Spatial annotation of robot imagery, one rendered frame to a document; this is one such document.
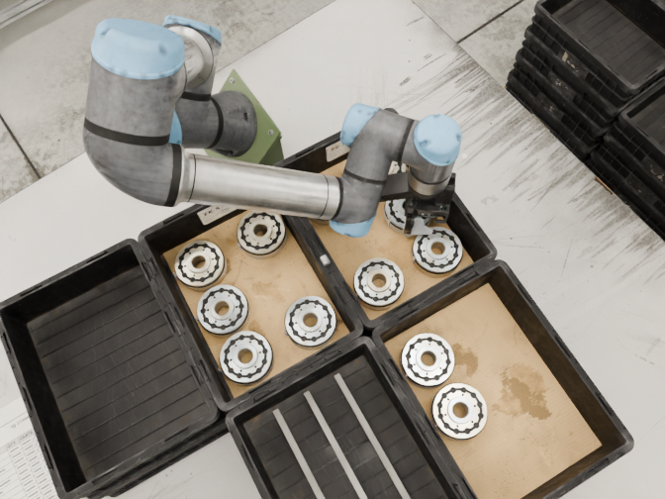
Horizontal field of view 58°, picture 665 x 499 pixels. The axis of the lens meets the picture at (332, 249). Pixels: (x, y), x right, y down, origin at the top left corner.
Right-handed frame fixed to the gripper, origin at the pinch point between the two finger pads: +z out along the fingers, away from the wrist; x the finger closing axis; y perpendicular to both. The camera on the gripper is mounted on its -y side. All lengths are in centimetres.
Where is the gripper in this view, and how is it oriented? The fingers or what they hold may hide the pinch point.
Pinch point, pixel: (406, 221)
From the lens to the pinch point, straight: 127.0
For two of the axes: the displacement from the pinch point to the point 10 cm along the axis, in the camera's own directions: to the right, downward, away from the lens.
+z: 0.2, 3.6, 9.3
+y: 9.9, 1.1, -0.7
